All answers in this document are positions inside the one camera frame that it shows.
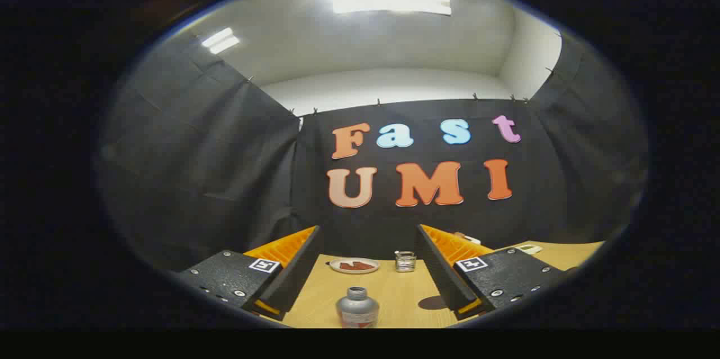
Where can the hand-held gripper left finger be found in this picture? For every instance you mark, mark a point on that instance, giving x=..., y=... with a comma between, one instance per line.
x=292, y=274

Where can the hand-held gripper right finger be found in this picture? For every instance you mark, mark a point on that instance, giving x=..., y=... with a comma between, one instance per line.
x=439, y=269

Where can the white toaster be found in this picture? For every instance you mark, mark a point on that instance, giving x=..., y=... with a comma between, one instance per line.
x=469, y=239

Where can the white round plate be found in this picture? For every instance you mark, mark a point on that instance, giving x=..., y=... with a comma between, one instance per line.
x=336, y=266

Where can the red meat slices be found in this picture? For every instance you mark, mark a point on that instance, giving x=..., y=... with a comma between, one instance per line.
x=357, y=265

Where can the small ceiling light panel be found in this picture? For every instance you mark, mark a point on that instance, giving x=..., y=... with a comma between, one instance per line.
x=220, y=41

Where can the silver juice bottle red label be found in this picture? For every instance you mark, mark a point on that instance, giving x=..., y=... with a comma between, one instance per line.
x=357, y=308

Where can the small white compartment tray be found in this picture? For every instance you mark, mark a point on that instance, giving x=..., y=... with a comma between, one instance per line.
x=530, y=248

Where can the wooden table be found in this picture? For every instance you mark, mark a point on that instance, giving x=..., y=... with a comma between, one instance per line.
x=394, y=291

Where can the dark brown round coaster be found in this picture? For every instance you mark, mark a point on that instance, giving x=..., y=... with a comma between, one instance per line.
x=430, y=303

